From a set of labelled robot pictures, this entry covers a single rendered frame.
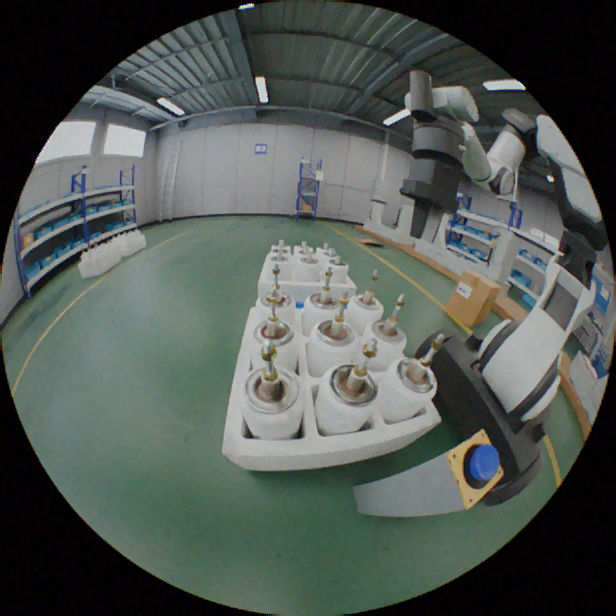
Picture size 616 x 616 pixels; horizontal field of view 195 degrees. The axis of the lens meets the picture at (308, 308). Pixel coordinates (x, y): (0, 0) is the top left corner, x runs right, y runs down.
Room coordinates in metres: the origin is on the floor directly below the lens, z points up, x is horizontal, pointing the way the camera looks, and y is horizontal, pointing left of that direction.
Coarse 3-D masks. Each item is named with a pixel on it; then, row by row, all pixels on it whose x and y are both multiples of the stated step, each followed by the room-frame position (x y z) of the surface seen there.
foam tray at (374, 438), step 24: (360, 336) 0.35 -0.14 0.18; (240, 360) 0.22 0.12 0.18; (312, 384) 0.19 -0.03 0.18; (240, 408) 0.12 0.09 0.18; (312, 408) 0.14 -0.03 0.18; (432, 408) 0.14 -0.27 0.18; (240, 432) 0.08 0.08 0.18; (312, 432) 0.10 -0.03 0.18; (360, 432) 0.10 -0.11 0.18; (384, 432) 0.10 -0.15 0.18; (408, 432) 0.09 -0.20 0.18; (240, 456) 0.04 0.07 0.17; (264, 456) 0.05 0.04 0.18; (288, 456) 0.06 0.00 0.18; (312, 456) 0.06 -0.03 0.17; (336, 456) 0.07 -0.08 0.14; (360, 456) 0.08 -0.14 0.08
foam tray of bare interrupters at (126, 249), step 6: (132, 240) 1.52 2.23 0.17; (138, 240) 1.64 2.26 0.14; (144, 240) 1.77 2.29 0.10; (114, 246) 1.35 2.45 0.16; (120, 246) 1.38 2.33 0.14; (126, 246) 1.41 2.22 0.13; (132, 246) 1.50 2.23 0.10; (138, 246) 1.62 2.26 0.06; (144, 246) 1.75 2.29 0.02; (120, 252) 1.37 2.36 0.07; (126, 252) 1.40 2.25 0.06; (132, 252) 1.48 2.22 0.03
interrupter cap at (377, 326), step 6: (372, 324) 0.30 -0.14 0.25; (378, 324) 0.30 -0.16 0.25; (384, 324) 0.31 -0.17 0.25; (372, 330) 0.28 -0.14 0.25; (378, 330) 0.28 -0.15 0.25; (396, 330) 0.29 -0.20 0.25; (378, 336) 0.26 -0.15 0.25; (384, 336) 0.26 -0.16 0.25; (390, 336) 0.27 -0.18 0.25; (396, 336) 0.27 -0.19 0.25; (402, 336) 0.27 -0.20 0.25; (390, 342) 0.25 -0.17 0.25; (396, 342) 0.25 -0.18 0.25
